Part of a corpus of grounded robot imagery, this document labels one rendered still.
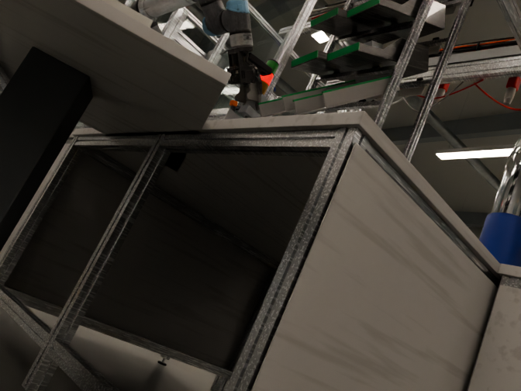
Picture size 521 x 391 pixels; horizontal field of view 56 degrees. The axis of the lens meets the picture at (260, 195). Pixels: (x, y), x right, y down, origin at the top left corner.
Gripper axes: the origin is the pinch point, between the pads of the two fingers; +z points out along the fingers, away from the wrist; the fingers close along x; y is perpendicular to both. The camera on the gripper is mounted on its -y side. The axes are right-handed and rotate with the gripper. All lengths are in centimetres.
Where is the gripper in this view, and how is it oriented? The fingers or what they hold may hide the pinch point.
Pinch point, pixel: (253, 107)
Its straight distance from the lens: 172.4
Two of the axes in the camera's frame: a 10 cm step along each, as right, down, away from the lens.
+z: 1.1, 9.7, 1.9
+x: 6.5, 0.8, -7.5
